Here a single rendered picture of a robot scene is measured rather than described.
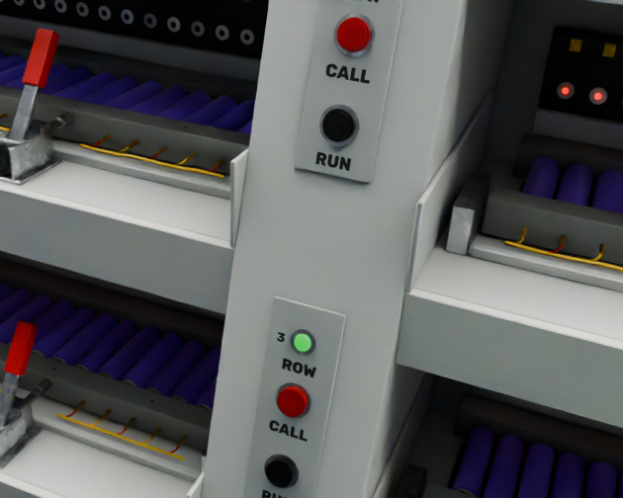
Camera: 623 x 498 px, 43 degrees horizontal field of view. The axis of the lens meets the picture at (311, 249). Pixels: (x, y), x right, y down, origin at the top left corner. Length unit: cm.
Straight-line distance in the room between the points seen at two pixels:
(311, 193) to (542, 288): 13
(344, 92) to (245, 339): 14
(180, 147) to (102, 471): 22
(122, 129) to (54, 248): 9
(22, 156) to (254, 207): 16
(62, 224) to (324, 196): 16
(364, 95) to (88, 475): 31
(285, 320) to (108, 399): 20
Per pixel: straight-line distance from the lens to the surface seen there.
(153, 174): 49
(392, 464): 50
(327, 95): 39
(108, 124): 53
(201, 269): 44
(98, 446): 57
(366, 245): 39
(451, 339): 40
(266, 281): 42
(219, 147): 49
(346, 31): 38
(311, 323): 41
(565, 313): 40
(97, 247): 47
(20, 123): 51
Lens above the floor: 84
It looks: 15 degrees down
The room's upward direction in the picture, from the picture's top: 9 degrees clockwise
